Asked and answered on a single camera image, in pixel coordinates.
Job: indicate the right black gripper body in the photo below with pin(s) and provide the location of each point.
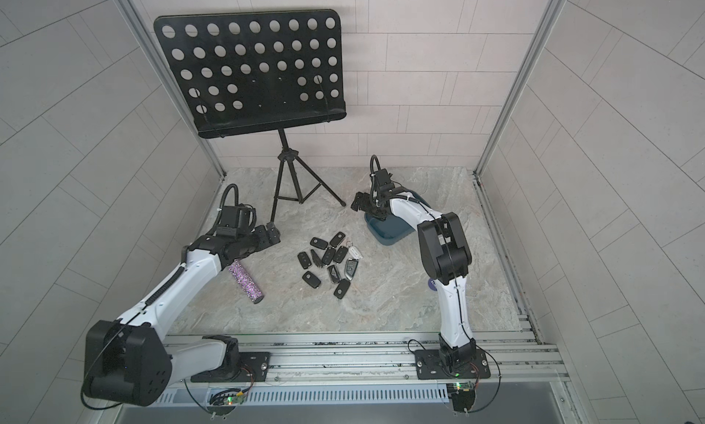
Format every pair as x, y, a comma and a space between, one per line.
374, 204

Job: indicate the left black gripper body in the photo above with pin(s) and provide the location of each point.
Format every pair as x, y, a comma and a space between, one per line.
258, 240

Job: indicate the teal plastic storage box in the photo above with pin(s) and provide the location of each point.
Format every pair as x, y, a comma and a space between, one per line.
392, 229

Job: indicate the white oval key fob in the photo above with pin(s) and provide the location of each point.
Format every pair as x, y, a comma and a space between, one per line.
355, 253

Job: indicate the black VW key bottom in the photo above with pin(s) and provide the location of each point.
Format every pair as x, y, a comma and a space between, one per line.
342, 288

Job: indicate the black vw key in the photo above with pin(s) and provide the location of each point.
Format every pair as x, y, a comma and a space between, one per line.
319, 243
311, 280
342, 288
337, 240

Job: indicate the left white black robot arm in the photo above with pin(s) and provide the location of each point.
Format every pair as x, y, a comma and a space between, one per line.
126, 358

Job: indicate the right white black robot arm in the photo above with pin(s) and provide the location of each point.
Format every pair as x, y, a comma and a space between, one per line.
392, 212

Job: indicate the black VW key top right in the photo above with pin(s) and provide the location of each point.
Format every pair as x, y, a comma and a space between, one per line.
337, 240

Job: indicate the black flip key right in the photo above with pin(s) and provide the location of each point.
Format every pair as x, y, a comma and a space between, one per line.
340, 254

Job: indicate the black flip key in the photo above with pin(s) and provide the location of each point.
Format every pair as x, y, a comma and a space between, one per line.
328, 256
340, 254

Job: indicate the black VW key top left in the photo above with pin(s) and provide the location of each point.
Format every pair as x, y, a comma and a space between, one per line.
319, 243

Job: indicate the black VW key lower left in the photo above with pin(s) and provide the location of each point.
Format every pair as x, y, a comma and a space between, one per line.
311, 280

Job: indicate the black flip key middle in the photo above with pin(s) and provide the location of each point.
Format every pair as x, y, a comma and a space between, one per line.
328, 256

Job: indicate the black Bentley key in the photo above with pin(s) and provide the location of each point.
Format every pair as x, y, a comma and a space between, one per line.
334, 274

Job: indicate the purple glitter cylinder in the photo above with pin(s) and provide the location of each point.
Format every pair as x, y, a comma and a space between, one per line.
246, 282

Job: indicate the black perforated music stand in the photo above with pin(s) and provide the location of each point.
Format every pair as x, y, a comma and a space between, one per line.
253, 72

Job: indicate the left green circuit board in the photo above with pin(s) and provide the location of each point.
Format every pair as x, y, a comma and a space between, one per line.
223, 402

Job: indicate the green circuit board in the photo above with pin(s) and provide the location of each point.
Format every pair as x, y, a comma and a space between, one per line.
462, 396
223, 402

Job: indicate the right green circuit board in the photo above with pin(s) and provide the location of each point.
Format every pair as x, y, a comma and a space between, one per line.
462, 396

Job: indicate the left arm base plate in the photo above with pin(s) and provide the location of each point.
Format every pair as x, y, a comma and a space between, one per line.
248, 367

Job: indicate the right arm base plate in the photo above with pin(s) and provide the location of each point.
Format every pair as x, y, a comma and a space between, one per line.
432, 365

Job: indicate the aluminium mounting rail frame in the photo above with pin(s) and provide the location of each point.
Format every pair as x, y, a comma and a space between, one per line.
371, 378

